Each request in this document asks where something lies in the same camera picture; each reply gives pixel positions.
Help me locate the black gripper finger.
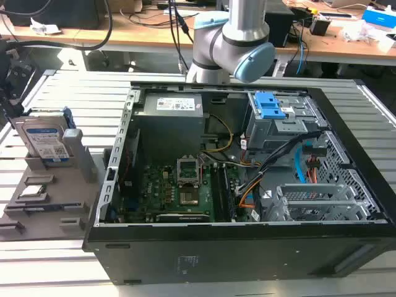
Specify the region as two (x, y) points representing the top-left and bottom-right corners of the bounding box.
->
(0, 92), (25, 128)

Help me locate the hard disk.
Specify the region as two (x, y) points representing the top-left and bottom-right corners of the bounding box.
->
(12, 106), (77, 164)

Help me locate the grey metal disk bay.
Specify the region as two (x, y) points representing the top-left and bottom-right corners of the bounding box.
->
(246, 91), (323, 153)

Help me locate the crumpled white paper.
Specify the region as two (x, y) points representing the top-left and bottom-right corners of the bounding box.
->
(30, 17), (63, 35)

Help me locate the large black box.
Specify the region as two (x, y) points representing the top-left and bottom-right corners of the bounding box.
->
(0, 0), (105, 31)

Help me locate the silver CPU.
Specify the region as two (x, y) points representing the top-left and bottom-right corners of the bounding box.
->
(20, 185), (47, 199)

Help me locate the grey parts rack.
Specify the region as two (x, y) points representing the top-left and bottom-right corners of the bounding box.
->
(0, 128), (108, 242)

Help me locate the blue RAM stick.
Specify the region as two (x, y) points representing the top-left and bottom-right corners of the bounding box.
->
(23, 202), (83, 215)

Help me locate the wooden desk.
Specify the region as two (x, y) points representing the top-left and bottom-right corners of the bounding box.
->
(0, 0), (396, 67)

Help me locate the grey power supply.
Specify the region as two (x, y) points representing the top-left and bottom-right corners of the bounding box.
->
(132, 92), (205, 159)

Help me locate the green motherboard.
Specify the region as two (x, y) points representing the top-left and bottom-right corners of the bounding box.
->
(120, 160), (245, 224)

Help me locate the CPU socket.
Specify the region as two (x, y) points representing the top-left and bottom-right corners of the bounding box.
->
(176, 157), (202, 189)

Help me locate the black graphics card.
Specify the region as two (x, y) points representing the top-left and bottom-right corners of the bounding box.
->
(155, 212), (214, 223)

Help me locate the black open PC case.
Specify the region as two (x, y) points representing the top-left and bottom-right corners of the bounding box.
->
(82, 79), (396, 286)

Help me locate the blue plastic bay latch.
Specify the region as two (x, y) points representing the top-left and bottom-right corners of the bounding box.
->
(254, 92), (287, 120)

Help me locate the black desktop tower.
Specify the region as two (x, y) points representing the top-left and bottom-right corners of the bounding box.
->
(262, 0), (295, 49)

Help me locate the small black box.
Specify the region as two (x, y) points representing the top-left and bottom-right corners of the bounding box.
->
(309, 17), (330, 37)

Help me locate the crumpled clear plastic bag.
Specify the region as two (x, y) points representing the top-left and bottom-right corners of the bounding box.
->
(339, 20), (377, 43)

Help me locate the blue white cardboard box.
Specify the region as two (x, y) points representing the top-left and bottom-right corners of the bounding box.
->
(361, 5), (396, 32)

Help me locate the thick black cable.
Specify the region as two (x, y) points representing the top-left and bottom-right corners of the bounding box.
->
(0, 0), (113, 52)

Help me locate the thin black cable with plug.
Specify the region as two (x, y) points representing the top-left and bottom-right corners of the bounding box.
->
(168, 0), (190, 75)

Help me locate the yellow wire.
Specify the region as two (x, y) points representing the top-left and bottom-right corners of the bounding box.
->
(200, 113), (235, 153)

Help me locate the black wire bundle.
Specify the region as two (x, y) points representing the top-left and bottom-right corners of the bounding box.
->
(235, 129), (323, 196)

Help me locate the blue hanging cable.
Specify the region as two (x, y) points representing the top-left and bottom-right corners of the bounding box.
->
(295, 39), (311, 75)

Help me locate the light blue data wire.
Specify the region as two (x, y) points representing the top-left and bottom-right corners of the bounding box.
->
(295, 145), (312, 187)

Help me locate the red orange power wire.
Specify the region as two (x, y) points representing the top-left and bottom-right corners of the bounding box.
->
(304, 155), (322, 187)

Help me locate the grey metal expansion bracket cage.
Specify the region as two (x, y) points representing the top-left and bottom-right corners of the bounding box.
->
(265, 183), (369, 222)

